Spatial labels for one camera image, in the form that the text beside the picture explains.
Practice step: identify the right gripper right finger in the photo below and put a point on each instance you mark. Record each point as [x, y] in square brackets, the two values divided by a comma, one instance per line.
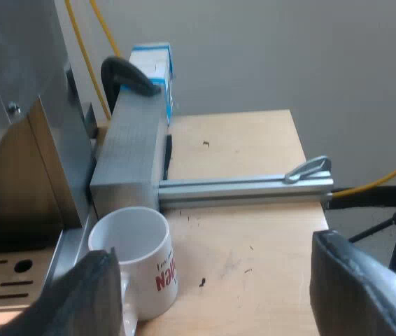
[352, 287]

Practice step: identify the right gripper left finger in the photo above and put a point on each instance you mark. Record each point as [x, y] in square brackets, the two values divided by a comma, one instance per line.
[86, 297]

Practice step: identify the white mug red black print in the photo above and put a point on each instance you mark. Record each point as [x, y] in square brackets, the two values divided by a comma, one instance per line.
[149, 245]

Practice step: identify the steel espresso machine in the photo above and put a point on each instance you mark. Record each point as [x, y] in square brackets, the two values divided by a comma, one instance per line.
[19, 157]

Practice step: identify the grey metal lever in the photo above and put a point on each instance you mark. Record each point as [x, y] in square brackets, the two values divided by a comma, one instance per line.
[310, 168]

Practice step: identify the metal block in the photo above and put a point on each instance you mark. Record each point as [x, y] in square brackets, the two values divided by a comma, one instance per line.
[131, 147]

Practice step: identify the long aluminium rail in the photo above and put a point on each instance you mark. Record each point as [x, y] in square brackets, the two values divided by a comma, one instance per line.
[236, 192]

